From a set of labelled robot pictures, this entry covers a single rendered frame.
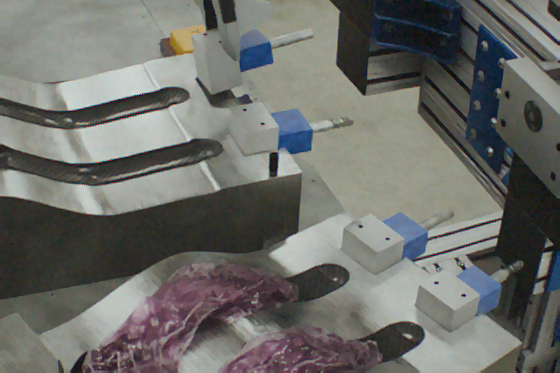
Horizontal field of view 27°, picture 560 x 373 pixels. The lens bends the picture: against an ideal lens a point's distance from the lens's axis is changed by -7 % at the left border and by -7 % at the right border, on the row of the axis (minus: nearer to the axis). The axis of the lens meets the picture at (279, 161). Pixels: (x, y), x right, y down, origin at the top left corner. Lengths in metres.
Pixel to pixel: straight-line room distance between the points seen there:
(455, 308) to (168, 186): 0.32
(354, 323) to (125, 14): 0.74
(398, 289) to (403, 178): 1.64
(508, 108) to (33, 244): 0.51
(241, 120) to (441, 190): 1.54
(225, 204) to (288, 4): 2.28
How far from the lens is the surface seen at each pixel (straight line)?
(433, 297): 1.10
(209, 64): 1.30
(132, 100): 1.34
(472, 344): 1.09
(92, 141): 1.28
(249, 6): 1.28
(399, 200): 2.70
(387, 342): 1.09
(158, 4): 1.72
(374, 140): 2.88
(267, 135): 1.24
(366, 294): 1.13
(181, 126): 1.28
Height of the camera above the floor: 1.60
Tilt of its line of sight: 35 degrees down
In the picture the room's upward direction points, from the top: 3 degrees clockwise
